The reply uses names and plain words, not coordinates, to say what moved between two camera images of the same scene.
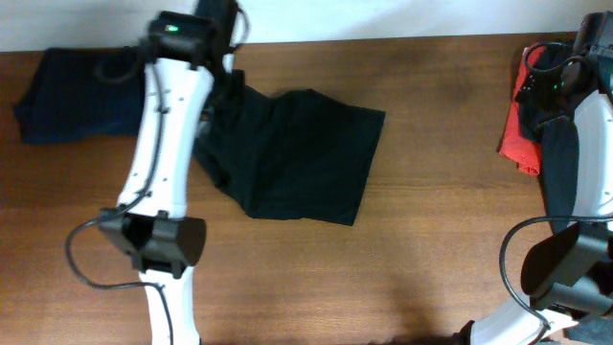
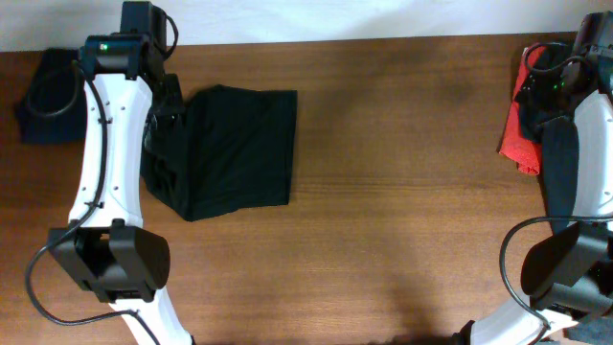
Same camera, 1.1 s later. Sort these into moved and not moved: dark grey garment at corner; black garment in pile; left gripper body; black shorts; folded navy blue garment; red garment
Moved: black shorts; left gripper body
Not moved: red garment; folded navy blue garment; dark grey garment at corner; black garment in pile
